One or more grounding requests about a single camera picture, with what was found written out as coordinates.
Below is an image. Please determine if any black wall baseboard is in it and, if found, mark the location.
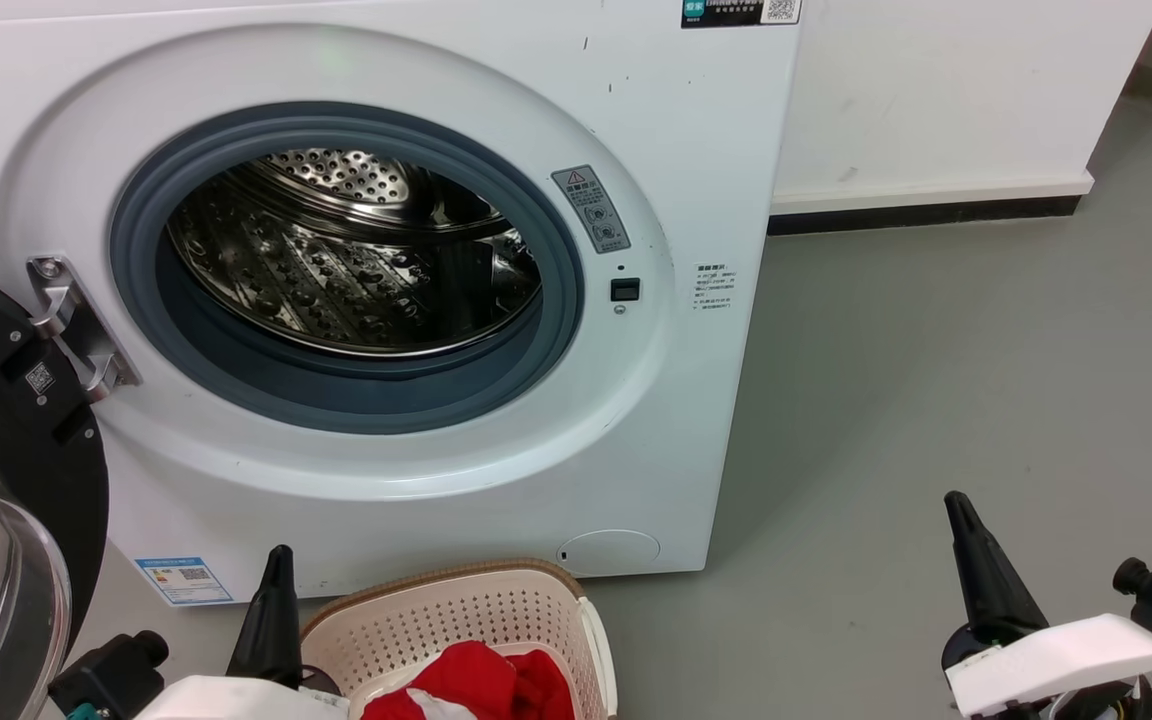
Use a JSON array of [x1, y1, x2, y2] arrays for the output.
[[768, 195, 1082, 236]]

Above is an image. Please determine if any stainless steel washing machine drum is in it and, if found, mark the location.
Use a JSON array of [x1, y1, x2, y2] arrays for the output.
[[166, 148, 544, 358]]

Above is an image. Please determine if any red and white garment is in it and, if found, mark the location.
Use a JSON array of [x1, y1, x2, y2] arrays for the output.
[[361, 641, 577, 720]]

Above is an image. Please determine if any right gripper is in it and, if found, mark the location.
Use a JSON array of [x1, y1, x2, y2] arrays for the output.
[[941, 490, 1152, 720]]

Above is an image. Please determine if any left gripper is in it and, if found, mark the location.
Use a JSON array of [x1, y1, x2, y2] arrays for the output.
[[226, 545, 345, 698]]

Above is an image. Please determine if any grey warning sticker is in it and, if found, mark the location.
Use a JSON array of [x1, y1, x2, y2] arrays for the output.
[[550, 165, 632, 255]]

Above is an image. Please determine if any grey rubber door gasket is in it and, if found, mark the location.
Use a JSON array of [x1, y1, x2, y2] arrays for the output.
[[109, 101, 585, 435]]

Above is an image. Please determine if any blue energy label sticker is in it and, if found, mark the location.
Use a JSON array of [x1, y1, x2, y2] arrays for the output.
[[134, 556, 235, 607]]

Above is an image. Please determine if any silver metal door hinge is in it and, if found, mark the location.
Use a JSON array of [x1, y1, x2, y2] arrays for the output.
[[26, 255, 142, 404]]

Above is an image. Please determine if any cream perforated laundry basket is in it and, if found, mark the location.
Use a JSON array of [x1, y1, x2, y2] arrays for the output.
[[299, 558, 619, 720]]

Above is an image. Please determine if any white front-load washing machine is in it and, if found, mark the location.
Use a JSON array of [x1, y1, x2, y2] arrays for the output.
[[0, 0, 805, 608]]

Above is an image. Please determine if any black QR code sticker label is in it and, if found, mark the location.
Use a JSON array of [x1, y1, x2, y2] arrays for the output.
[[681, 0, 803, 29]]

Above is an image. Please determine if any round white filter cover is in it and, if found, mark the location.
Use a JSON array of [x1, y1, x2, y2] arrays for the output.
[[556, 529, 661, 578]]

